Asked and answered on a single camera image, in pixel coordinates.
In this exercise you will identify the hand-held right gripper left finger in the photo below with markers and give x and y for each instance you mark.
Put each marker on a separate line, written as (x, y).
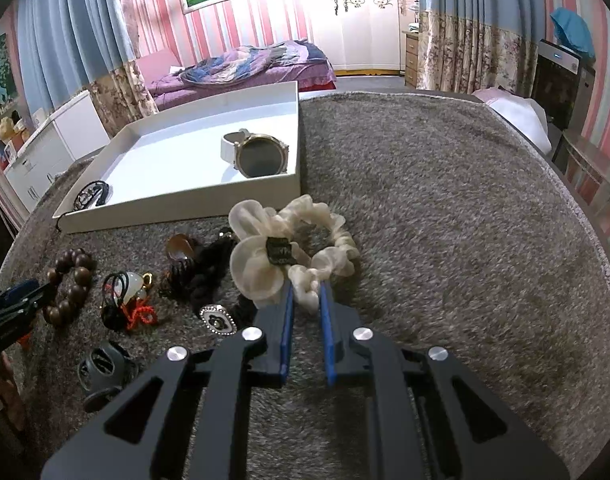
(286, 332)

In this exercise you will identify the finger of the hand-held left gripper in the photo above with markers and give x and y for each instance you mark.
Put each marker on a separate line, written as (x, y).
(7, 319)
(16, 291)

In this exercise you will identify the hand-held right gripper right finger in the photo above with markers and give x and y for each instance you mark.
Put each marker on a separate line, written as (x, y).
(327, 332)

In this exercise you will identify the cream scrunchie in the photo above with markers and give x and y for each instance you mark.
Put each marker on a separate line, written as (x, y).
(255, 265)

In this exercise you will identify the black scrunchie with silver ornament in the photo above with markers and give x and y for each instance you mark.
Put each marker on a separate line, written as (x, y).
(210, 270)

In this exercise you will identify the grey hair claw clip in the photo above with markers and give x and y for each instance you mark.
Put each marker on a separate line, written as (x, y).
(102, 365)

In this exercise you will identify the thin red hair band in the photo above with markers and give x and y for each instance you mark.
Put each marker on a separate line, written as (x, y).
(130, 282)

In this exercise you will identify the brown hair claw clip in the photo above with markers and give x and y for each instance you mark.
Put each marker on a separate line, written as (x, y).
(180, 250)

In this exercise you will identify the white tray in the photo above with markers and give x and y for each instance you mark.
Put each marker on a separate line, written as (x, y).
(185, 160)

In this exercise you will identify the person's left hand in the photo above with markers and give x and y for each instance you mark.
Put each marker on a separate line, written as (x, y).
(5, 395)

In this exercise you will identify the white cabinet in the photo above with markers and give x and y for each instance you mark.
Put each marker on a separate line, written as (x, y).
(60, 140)

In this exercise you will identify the yellow plush toy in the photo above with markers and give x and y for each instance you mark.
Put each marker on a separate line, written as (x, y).
(5, 129)

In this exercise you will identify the bed with red base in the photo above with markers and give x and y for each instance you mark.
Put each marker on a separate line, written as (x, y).
(245, 85)

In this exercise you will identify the purple striped quilt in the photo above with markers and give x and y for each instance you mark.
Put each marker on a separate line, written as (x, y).
(255, 60)

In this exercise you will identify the blue floral curtain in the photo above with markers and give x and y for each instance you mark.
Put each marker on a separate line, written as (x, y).
(475, 25)
(75, 20)

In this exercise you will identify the wooden desk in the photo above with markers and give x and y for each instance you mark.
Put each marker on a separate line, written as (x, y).
(411, 57)

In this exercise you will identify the white plastic bag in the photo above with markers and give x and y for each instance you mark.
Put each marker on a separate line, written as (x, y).
(520, 115)

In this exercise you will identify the wooden stool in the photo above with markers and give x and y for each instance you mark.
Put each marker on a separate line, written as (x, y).
(595, 165)

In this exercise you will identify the white wardrobe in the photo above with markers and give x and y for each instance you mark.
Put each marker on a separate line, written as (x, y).
(355, 15)

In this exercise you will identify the black appliance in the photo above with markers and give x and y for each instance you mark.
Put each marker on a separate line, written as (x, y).
(560, 85)

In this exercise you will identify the blue cloth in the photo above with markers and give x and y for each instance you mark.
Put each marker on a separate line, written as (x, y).
(572, 32)

